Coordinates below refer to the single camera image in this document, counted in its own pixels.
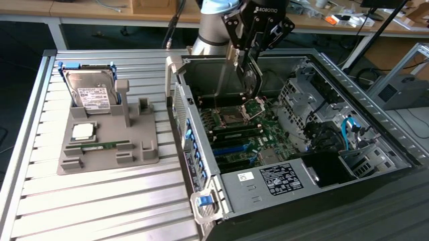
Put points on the black slanted pole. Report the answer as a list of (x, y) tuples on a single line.
[(380, 30)]

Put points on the silver CPU chip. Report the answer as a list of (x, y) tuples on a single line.
[(82, 130)]

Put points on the grey plastic parts rack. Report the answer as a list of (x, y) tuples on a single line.
[(100, 163)]

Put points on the grey power supply unit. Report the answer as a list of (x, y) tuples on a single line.
[(247, 198)]

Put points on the silver disk bay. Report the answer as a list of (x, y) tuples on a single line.
[(364, 167)]

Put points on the RAM stick with label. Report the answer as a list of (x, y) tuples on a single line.
[(231, 135)]

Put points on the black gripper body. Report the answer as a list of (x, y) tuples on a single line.
[(264, 15)]

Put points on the brown cardboard piece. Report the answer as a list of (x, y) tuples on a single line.
[(419, 11)]

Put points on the green graphics card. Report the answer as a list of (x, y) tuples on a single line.
[(248, 75)]

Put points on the open black PC case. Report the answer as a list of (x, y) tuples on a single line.
[(207, 80)]

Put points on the white cup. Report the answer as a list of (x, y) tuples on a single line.
[(322, 3)]

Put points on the green bare RAM stick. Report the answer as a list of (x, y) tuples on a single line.
[(106, 144)]

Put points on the silver socket cover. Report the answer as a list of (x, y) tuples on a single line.
[(252, 109)]

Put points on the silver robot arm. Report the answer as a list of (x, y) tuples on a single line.
[(211, 30)]

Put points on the brown cardboard box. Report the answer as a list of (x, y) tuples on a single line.
[(153, 6)]

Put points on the wooden desk white frame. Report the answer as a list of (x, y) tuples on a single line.
[(33, 7), (331, 29)]

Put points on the aluminium profile frame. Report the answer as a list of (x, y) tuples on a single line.
[(417, 49)]

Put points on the green motherboard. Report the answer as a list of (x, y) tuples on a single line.
[(267, 130)]

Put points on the blue expansion slot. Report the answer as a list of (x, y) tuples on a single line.
[(232, 149)]

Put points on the black monitor with stand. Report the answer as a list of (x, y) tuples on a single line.
[(372, 15)]

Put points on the silver chipset heat sink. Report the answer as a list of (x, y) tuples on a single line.
[(268, 157)]

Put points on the hard disk with blue carrier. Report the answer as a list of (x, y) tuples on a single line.
[(93, 98)]

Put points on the grey metal cabinet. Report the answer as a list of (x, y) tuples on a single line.
[(404, 93)]

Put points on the small orange box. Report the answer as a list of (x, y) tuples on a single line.
[(331, 20)]

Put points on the CPU socket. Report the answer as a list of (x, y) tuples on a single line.
[(231, 117)]

